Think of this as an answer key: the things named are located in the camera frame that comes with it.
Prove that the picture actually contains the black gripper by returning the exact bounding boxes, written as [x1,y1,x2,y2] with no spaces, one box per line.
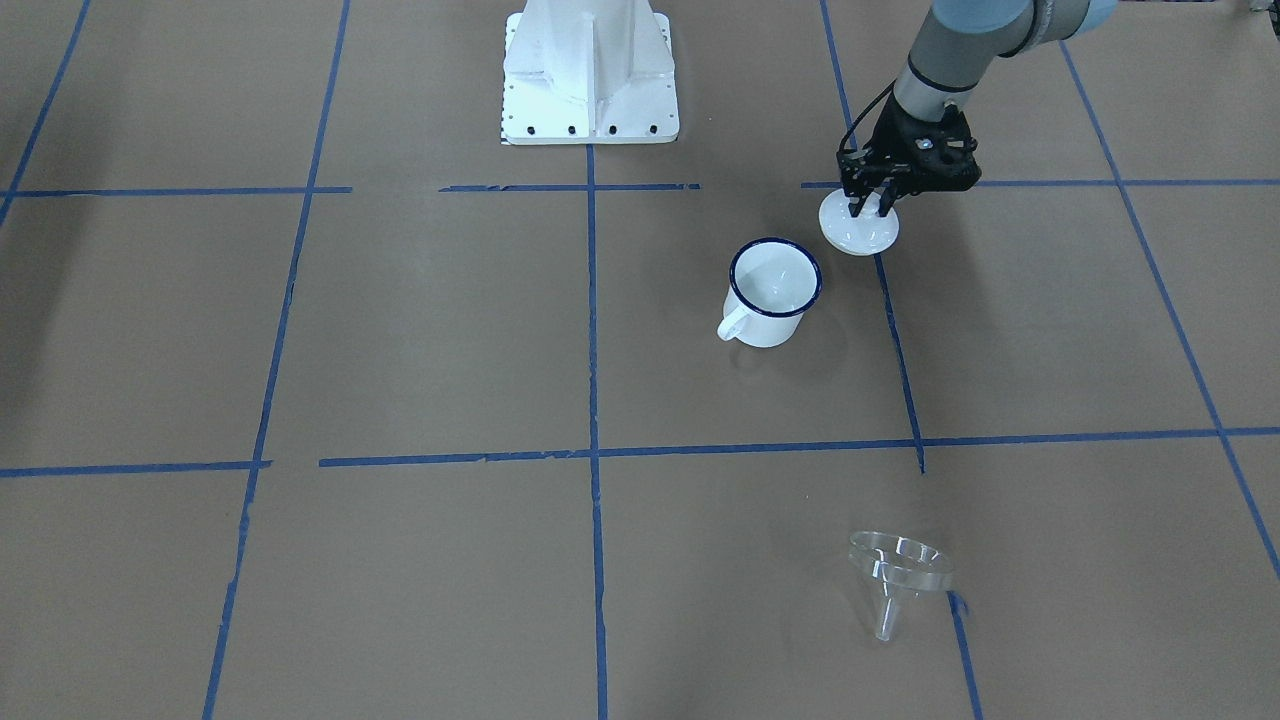
[838,100,980,218]

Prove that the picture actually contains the clear plastic funnel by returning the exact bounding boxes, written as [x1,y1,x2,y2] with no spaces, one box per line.
[847,530,956,644]

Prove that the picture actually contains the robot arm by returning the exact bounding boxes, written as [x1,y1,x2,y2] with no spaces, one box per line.
[836,1,1117,217]

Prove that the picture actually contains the white enamel mug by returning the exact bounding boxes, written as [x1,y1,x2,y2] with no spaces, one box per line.
[716,237,823,348]

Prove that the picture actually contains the white pedestal column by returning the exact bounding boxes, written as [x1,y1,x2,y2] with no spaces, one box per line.
[500,1,681,146]

